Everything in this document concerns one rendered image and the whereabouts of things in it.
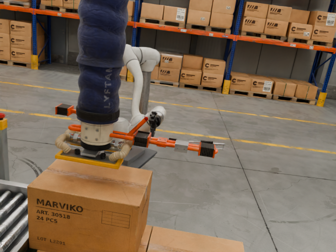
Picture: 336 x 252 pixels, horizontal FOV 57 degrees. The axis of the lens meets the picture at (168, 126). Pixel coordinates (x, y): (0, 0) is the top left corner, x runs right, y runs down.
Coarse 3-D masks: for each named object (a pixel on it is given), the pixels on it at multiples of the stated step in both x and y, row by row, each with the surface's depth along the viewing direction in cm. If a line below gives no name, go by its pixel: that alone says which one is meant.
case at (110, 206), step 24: (48, 168) 182; (72, 168) 185; (96, 168) 189; (120, 168) 192; (48, 192) 162; (72, 192) 162; (96, 192) 164; (120, 192) 167; (144, 192) 171; (48, 216) 166; (72, 216) 164; (96, 216) 163; (120, 216) 161; (144, 216) 190; (48, 240) 172; (72, 240) 170; (96, 240) 168; (120, 240) 166
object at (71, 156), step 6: (60, 150) 166; (72, 150) 167; (78, 150) 163; (60, 156) 160; (66, 156) 160; (72, 156) 161; (78, 156) 161; (84, 156) 162; (90, 156) 163; (96, 156) 164; (102, 156) 161; (108, 156) 165; (84, 162) 160; (90, 162) 159; (96, 162) 159; (102, 162) 159; (108, 162) 160; (114, 162) 160; (120, 162) 162; (114, 168) 159
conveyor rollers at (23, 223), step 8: (8, 192) 222; (0, 200) 212; (16, 200) 215; (24, 200) 215; (8, 208) 206; (16, 208) 206; (24, 208) 209; (0, 216) 198; (8, 216) 198; (16, 216) 200; (24, 216) 199; (0, 224) 190; (8, 224) 192; (24, 224) 194; (0, 232) 185; (16, 232) 186; (8, 240) 179; (0, 248) 172
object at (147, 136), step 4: (136, 132) 168; (140, 132) 171; (144, 132) 170; (148, 132) 170; (136, 136) 162; (140, 136) 165; (144, 136) 166; (148, 136) 163; (136, 140) 164; (140, 140) 163; (144, 140) 162; (148, 140) 163; (132, 144) 165; (136, 144) 163; (140, 144) 163; (144, 144) 163; (148, 144) 166
